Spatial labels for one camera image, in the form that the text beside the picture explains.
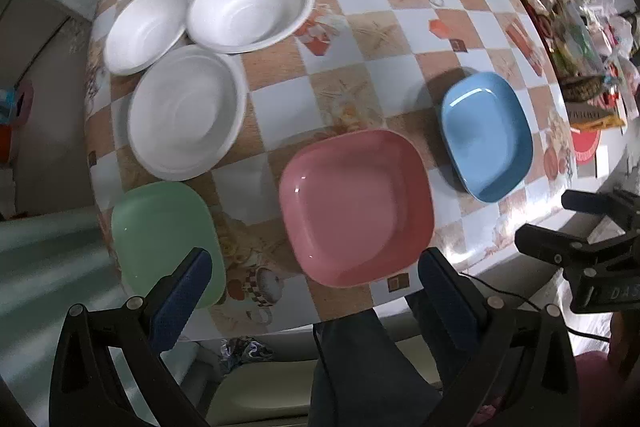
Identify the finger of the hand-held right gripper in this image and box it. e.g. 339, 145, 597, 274
515, 224, 640, 270
561, 189, 640, 233

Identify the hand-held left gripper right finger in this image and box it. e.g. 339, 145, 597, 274
417, 248, 593, 427

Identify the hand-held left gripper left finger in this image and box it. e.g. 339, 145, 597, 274
49, 247, 213, 427

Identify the green plastic plate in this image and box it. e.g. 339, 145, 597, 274
111, 180, 227, 310

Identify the blue plastic plate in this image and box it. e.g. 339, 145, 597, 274
440, 72, 535, 204

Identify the pink plastic plate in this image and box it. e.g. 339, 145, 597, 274
278, 129, 435, 289

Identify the small white foam bowl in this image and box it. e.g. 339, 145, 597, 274
104, 0, 195, 76

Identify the pink cushion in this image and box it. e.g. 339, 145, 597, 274
575, 352, 631, 408

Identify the brown printed box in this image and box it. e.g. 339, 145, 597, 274
565, 101, 626, 131

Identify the wicker basket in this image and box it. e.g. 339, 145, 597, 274
560, 76, 606, 102

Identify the beige chair seat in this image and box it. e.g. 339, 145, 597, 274
200, 342, 321, 427

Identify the pale green cloth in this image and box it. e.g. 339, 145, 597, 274
0, 202, 131, 427

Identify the pile of plastic food packets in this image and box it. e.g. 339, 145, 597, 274
502, 0, 640, 102

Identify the checkered printed tablecloth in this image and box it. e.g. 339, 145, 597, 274
85, 0, 583, 343

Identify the thin black cable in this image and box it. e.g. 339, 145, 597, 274
312, 324, 333, 388

